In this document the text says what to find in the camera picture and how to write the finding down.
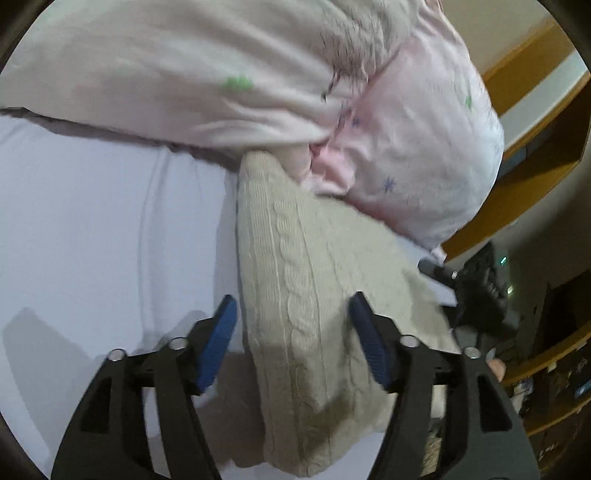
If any white bed sheet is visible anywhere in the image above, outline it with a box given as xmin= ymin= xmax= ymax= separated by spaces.
xmin=0 ymin=115 xmax=458 ymax=480

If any beige cable-knit cushion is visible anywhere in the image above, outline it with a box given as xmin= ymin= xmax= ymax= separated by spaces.
xmin=235 ymin=150 xmax=463 ymax=478

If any black cabinet panel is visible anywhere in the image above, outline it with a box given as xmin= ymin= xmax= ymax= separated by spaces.
xmin=519 ymin=279 xmax=580 ymax=363

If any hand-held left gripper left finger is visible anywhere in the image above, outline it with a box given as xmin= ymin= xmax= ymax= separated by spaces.
xmin=51 ymin=295 xmax=238 ymax=480

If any orange wooden headboard frame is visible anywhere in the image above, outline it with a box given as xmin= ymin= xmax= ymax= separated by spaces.
xmin=441 ymin=21 xmax=591 ymax=261

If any wooden shelf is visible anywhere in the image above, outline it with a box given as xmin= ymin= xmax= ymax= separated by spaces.
xmin=501 ymin=320 xmax=591 ymax=437

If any pink star-print quilt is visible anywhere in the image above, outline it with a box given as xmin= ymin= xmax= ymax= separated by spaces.
xmin=0 ymin=0 xmax=505 ymax=252

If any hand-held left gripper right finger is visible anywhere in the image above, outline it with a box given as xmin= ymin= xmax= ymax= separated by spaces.
xmin=348 ymin=291 xmax=541 ymax=480

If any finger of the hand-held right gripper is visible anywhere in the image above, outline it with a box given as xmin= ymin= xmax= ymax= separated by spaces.
xmin=418 ymin=259 xmax=459 ymax=289

